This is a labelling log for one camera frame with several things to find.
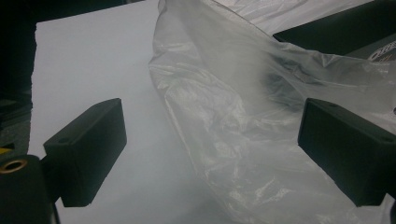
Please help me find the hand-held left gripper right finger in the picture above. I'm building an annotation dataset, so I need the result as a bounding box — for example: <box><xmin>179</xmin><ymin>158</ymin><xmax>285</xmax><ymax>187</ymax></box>
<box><xmin>297</xmin><ymin>97</ymin><xmax>396</xmax><ymax>207</ymax></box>

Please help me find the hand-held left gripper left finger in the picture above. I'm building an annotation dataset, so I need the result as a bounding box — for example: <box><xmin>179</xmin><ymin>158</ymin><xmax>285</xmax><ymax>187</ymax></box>
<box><xmin>42</xmin><ymin>97</ymin><xmax>128</xmax><ymax>208</ymax></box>

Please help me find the clear plastic bag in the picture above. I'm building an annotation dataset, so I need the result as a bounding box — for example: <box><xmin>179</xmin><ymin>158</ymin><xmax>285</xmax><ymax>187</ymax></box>
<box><xmin>148</xmin><ymin>0</ymin><xmax>396</xmax><ymax>224</ymax></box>

